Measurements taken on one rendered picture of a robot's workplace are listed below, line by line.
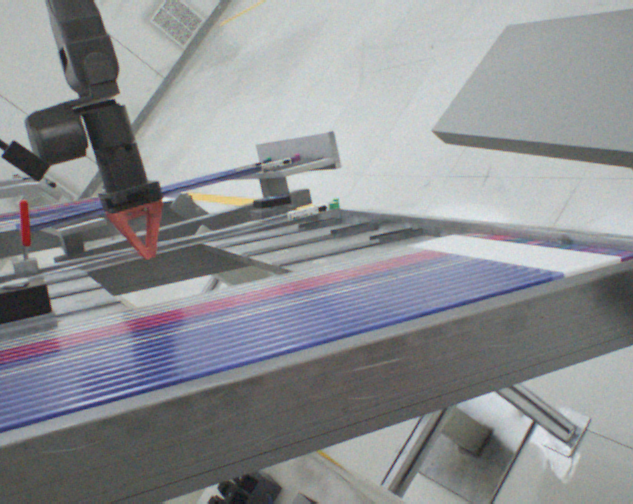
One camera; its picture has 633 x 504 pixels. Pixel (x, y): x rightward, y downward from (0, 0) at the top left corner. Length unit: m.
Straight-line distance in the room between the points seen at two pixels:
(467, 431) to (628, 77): 0.90
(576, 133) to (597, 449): 0.71
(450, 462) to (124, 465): 1.40
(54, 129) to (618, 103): 0.72
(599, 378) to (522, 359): 1.10
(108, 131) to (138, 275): 0.23
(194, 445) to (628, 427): 1.20
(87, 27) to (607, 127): 0.67
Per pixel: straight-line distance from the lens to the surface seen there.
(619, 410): 1.62
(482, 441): 1.77
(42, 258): 5.49
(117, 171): 1.02
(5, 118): 8.55
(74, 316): 0.81
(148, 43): 8.84
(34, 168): 0.85
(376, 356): 0.51
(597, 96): 1.14
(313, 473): 1.05
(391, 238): 0.93
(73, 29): 1.03
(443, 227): 0.91
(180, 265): 1.16
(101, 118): 1.02
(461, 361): 0.55
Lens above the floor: 1.18
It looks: 23 degrees down
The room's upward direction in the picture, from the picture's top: 53 degrees counter-clockwise
